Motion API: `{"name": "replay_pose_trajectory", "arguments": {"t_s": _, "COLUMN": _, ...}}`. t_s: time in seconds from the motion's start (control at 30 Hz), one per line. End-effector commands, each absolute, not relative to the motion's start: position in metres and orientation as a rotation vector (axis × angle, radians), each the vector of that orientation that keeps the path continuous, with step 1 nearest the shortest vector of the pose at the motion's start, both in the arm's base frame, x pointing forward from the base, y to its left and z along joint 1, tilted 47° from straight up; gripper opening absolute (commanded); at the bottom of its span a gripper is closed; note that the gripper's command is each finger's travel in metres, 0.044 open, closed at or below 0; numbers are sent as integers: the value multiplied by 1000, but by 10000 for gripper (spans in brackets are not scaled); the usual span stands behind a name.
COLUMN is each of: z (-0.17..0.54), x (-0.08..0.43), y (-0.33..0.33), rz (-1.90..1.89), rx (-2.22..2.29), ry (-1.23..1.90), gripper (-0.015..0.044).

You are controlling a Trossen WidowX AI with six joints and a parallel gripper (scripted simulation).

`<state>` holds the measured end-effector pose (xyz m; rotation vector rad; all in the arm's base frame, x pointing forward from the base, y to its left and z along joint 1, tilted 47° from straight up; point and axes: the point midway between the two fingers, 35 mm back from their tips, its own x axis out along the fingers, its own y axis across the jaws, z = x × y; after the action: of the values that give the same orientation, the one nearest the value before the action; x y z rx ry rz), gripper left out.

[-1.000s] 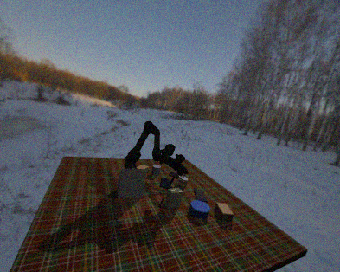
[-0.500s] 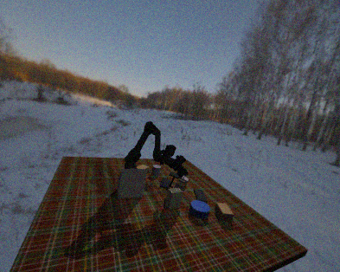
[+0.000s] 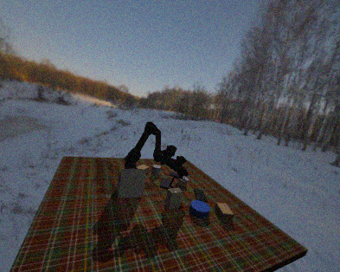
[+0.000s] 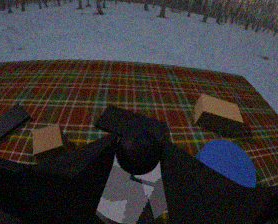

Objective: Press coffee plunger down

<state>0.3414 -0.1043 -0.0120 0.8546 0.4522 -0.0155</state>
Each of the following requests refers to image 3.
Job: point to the glass french press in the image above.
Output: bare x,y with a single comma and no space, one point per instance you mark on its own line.
181,182

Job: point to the grey cylinder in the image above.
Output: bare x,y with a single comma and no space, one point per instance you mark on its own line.
156,170

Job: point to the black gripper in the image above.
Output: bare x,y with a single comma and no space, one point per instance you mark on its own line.
181,170

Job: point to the blue short cylinder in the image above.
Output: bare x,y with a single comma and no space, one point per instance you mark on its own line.
199,209

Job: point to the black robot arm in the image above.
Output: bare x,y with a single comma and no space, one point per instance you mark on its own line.
134,154

